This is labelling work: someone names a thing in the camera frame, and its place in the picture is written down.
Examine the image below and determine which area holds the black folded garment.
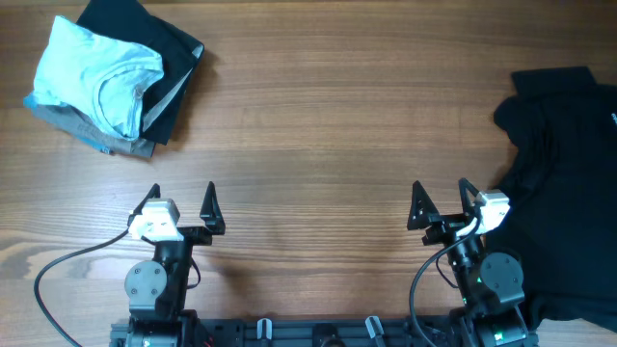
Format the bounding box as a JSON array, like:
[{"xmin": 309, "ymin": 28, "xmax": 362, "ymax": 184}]
[{"xmin": 77, "ymin": 0, "xmax": 204, "ymax": 145}]

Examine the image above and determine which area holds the black cable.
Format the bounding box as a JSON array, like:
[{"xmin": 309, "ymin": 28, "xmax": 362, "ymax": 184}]
[
  {"xmin": 33, "ymin": 228, "xmax": 131, "ymax": 347},
  {"xmin": 408, "ymin": 219, "xmax": 483, "ymax": 347}
]

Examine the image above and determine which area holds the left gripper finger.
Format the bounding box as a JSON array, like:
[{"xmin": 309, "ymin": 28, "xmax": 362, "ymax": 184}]
[
  {"xmin": 130, "ymin": 183, "xmax": 161, "ymax": 217},
  {"xmin": 200, "ymin": 181, "xmax": 226, "ymax": 235}
]

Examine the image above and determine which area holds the black polo shirt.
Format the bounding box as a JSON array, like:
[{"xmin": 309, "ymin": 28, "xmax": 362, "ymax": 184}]
[{"xmin": 486, "ymin": 67, "xmax": 616, "ymax": 331}]

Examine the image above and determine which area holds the right black cable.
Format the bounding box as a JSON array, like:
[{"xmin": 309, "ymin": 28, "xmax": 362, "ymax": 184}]
[{"xmin": 408, "ymin": 219, "xmax": 483, "ymax": 347}]

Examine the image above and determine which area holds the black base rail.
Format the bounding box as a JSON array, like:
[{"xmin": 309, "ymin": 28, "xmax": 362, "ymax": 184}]
[{"xmin": 109, "ymin": 315, "xmax": 540, "ymax": 347}]

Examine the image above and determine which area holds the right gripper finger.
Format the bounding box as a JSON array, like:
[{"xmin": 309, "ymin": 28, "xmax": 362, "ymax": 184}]
[
  {"xmin": 407, "ymin": 180, "xmax": 440, "ymax": 230},
  {"xmin": 458, "ymin": 177, "xmax": 479, "ymax": 215}
]

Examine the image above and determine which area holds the left black cable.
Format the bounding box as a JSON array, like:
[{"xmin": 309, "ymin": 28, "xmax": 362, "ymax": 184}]
[{"xmin": 33, "ymin": 228, "xmax": 131, "ymax": 347}]

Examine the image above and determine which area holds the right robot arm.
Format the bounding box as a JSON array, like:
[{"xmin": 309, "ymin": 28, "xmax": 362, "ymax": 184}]
[{"xmin": 407, "ymin": 178, "xmax": 539, "ymax": 347}]

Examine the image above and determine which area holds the light blue folded t-shirt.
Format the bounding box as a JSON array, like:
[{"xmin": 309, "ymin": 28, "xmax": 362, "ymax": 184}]
[{"xmin": 31, "ymin": 15, "xmax": 164, "ymax": 141}]

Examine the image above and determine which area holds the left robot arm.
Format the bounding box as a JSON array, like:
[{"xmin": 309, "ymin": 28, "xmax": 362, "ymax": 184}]
[{"xmin": 110, "ymin": 182, "xmax": 226, "ymax": 347}]

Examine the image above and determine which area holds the grey folded garment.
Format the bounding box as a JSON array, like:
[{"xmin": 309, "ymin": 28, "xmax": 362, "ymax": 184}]
[{"xmin": 23, "ymin": 94, "xmax": 156, "ymax": 158}]

